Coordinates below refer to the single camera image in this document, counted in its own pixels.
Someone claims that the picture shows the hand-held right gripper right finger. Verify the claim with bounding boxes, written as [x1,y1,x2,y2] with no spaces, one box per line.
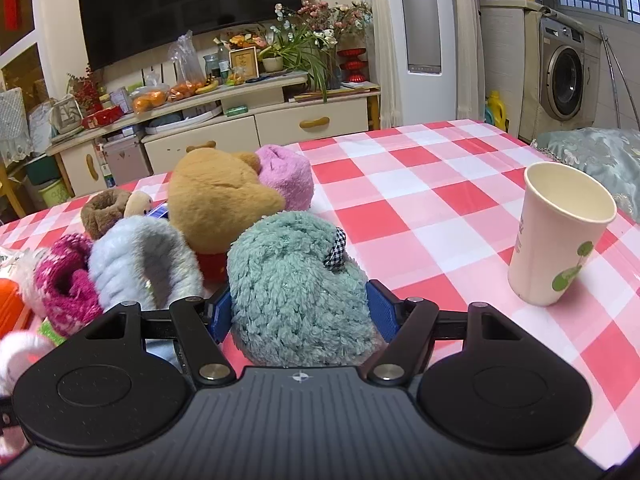
[366,280,519,387]

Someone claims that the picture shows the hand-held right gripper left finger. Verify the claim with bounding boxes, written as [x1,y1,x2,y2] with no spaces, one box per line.
[84,287,237,387]

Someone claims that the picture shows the teal fluffy plush toy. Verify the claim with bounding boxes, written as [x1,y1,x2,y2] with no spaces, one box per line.
[226,210,387,367]

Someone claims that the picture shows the brown teddy bear plush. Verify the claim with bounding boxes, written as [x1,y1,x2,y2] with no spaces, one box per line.
[167,148,287,282]

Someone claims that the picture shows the light blue fluffy slipper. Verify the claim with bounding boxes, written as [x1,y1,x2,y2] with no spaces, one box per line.
[88,215,204,312]

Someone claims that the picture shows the red checked tablecloth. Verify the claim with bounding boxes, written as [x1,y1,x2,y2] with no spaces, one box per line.
[0,119,640,466]

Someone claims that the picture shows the pink fluffy plush toy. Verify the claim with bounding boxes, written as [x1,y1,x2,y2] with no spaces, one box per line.
[256,144,315,212]

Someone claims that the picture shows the small brown plush toy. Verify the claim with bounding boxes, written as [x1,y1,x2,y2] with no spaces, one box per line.
[80,189,154,239]

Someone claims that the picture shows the paper cup with green print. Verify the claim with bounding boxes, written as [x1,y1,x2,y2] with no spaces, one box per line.
[507,161,617,307]

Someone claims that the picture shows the cream television cabinet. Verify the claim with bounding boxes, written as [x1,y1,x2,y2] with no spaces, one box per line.
[46,71,382,197]

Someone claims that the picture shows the white fluffy plush toy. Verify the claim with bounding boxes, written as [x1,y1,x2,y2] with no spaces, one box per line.
[0,331,54,397]

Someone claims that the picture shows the green waste bin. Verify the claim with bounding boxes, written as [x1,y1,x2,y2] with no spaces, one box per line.
[37,179,71,209]

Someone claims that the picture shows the orange plastic object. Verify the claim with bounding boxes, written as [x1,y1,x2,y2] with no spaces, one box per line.
[0,279,34,334]

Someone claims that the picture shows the small bag of oranges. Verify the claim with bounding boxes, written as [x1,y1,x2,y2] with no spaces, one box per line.
[130,84,171,114]

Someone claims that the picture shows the red gift box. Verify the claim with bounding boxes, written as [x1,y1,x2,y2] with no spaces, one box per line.
[80,105,124,130]

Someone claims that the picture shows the yellow detergent bottle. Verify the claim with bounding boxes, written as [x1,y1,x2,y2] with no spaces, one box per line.
[487,90,509,131]

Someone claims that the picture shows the tall clear bag of oranges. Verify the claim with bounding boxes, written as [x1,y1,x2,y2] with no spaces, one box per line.
[167,30,209,103]

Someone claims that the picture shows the red vase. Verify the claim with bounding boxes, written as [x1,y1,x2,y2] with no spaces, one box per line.
[337,47,369,84]

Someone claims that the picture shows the teal embroidered cushion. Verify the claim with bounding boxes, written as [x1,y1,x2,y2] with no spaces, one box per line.
[531,127,640,223]

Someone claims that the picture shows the red berry branches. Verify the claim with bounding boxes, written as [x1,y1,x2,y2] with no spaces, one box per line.
[67,64,104,114]

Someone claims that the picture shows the spider plant in white pot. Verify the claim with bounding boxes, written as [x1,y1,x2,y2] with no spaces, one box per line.
[257,24,332,103]

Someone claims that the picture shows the cream curtain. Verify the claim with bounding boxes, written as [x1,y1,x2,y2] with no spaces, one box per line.
[367,0,402,129]

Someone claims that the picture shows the white tower air conditioner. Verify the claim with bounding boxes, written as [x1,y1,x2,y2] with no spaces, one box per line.
[396,0,459,127]

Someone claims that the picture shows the dried flower bouquet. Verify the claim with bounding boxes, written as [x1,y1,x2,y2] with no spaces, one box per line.
[274,0,374,90]

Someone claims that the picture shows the silver washing machine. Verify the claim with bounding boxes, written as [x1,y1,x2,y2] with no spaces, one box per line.
[538,15,586,122]

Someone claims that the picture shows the black curved television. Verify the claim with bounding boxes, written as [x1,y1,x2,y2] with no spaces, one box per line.
[76,0,304,72]

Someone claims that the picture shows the wooden photo frame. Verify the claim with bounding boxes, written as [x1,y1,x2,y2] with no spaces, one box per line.
[228,46,260,81]

